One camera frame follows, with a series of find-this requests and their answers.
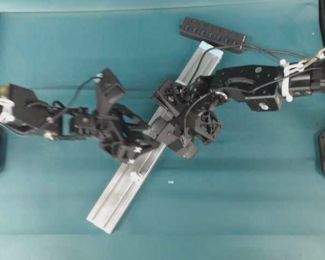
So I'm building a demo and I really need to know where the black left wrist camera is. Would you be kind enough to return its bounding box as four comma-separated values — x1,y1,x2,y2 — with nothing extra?
95,68,126,117

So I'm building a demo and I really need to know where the aluminium extrusion rail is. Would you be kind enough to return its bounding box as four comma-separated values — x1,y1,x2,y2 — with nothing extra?
86,42,223,234

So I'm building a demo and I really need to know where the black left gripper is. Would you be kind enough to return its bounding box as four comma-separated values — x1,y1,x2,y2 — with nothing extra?
69,103,159,162

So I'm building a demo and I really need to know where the black USB cable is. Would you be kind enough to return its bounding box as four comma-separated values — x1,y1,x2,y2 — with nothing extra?
178,44,250,147

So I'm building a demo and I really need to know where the black USB hub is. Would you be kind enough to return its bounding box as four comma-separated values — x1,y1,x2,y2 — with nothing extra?
179,17,246,54

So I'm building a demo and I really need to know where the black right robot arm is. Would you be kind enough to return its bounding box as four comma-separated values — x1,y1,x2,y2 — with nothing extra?
151,60,325,159

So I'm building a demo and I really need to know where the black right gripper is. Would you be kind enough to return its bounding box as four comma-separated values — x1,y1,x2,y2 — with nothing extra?
151,76,224,159

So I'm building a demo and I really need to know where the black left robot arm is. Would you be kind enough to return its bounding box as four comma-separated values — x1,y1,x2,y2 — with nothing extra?
0,83,159,164

